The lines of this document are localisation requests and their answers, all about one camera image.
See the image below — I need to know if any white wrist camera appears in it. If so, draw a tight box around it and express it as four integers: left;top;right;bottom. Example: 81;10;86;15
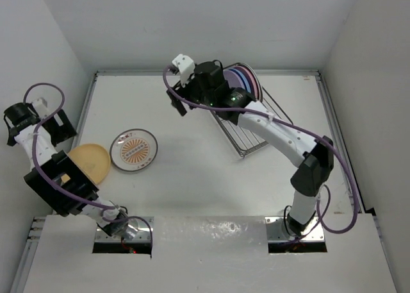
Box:
32;97;51;119
172;54;195;87

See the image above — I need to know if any pink plastic plate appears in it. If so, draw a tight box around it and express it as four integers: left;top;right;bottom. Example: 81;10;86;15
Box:
243;67;259;101

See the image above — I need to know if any metal base plate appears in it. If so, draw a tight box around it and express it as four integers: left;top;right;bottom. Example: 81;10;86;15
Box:
265;216;325;243
94;217;153;244

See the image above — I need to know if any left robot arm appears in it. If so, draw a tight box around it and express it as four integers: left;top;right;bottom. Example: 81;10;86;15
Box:
3;98;128;237

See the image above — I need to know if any white plate green rim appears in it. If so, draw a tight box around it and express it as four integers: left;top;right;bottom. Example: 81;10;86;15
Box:
240;63;263;101

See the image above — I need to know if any white front cover board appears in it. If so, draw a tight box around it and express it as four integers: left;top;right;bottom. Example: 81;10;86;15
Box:
25;215;395;292

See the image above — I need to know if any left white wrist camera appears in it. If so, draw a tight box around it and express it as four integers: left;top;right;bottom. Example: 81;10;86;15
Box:
32;97;51;119

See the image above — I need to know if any blue plastic plate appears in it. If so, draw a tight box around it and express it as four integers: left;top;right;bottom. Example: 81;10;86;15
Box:
231;68;252;93

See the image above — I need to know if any purple plastic plate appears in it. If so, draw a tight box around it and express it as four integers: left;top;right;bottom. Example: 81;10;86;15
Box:
223;69;245;89

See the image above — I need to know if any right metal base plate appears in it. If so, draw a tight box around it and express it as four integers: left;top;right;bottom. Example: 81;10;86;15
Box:
265;216;325;243

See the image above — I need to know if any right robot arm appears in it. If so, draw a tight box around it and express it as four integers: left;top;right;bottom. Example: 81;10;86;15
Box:
163;62;334;237

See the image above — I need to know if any white plate orange sunburst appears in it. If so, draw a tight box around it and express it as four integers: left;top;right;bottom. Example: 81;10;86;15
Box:
110;128;158;172

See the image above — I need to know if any metal wire dish rack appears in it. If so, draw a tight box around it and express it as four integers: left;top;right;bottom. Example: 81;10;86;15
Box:
211;62;293;158

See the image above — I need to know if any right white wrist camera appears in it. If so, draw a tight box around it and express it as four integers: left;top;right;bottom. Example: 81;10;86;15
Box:
172;54;195;87

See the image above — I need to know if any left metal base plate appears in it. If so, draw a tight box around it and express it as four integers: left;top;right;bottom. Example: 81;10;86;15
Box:
94;217;153;244

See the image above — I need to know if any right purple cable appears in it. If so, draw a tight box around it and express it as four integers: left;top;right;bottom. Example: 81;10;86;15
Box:
163;65;360;244

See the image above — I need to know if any yellow plastic plate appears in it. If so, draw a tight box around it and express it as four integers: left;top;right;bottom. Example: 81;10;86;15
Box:
68;144;111;185

